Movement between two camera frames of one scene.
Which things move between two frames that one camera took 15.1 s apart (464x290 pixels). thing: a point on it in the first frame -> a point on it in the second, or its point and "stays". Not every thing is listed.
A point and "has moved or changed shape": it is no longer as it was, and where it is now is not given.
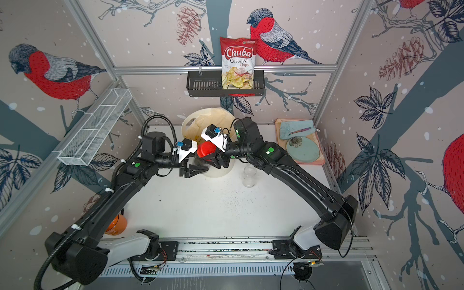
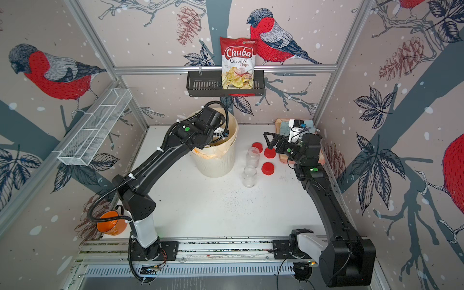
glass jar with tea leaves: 249,177 has moved or changed shape
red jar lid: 205,148 has moved or changed shape
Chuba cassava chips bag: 238,58 stays
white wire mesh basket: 95,125 stays
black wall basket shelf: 209,83 stays
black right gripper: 214,160 -> 283,141
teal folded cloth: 290,129 stays
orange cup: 117,226 stays
